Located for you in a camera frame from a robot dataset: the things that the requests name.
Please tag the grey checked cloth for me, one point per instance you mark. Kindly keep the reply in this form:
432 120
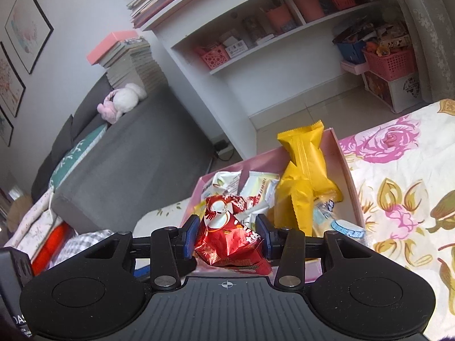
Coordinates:
85 243

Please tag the pile of colourful packets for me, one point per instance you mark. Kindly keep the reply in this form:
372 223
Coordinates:
376 33

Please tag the grey sofa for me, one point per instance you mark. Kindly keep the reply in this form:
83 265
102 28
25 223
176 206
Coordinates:
135 163

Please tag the yellow snack packet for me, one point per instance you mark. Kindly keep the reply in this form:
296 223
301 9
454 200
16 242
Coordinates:
304 181

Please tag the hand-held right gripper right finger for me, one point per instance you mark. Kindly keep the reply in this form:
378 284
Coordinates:
265 238

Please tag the clear jar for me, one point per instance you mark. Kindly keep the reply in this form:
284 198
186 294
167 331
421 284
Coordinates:
254 28

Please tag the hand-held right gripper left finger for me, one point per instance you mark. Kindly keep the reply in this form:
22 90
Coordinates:
190 238

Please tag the clear blue snack packet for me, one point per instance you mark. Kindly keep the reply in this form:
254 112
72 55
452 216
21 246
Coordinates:
341 225

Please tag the pink perforated basket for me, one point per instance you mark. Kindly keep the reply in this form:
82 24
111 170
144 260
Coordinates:
213 58

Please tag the blue storage box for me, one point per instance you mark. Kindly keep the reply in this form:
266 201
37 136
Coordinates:
350 52

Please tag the white green snack packet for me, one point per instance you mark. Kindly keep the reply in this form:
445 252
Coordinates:
225 183

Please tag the small framed wall picture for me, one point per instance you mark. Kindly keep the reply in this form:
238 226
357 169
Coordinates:
4 128

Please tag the pink cardboard box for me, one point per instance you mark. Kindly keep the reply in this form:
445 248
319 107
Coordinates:
341 170

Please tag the pink round pot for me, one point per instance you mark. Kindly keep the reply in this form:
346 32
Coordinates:
308 5

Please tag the beige lace curtain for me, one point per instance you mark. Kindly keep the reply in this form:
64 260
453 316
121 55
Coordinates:
430 35

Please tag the white printed storage box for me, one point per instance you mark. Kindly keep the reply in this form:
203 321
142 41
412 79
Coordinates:
394 94

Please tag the teal patterned pillow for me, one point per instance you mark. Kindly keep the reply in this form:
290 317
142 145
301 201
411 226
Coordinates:
76 156

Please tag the brown round cushion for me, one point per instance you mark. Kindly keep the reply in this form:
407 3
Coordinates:
19 211

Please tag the pink pen cup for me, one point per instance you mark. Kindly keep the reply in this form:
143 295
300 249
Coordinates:
280 19

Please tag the floral blanket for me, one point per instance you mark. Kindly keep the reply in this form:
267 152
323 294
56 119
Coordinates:
401 184

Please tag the orange cloth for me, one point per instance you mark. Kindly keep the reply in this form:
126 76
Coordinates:
51 247

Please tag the cream striped snack packet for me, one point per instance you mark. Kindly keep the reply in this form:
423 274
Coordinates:
259 188

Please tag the small white labelled box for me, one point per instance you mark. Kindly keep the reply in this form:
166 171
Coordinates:
237 49

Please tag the red snack packet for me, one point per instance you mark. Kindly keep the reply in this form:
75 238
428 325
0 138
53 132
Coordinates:
227 241

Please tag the pink lattice basket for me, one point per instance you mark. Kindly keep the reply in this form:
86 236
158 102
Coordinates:
391 64

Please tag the stack of grey books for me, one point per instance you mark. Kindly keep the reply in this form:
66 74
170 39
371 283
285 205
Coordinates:
138 65

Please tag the floral folded cloth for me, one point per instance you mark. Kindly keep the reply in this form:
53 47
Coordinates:
32 220

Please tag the pink plastic tray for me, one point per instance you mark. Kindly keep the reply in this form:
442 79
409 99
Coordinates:
352 67

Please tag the pink and white plush toy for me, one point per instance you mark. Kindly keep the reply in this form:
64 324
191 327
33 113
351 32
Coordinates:
122 101

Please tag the black power adapter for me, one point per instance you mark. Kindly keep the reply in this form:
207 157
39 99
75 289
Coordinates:
223 147

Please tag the framed red tree picture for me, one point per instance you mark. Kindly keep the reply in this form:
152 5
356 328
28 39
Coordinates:
9 81

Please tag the large framed wall picture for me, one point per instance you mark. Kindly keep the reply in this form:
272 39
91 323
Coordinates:
28 28

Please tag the white bookshelf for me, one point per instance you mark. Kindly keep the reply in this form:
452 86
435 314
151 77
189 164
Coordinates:
284 78

